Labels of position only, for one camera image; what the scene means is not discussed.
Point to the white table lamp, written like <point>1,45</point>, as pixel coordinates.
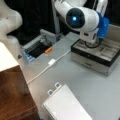
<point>6,59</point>

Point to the blue white gripper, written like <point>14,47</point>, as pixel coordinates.
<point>103,27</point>

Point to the black box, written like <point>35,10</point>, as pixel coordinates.
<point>102,59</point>

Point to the white notebook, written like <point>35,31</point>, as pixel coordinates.
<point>63,105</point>

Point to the wooden bookshelf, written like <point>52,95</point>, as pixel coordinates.
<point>16,101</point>

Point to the orange small object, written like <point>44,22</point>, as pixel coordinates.
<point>48,50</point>

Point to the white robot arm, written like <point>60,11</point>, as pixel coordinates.
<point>90,23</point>

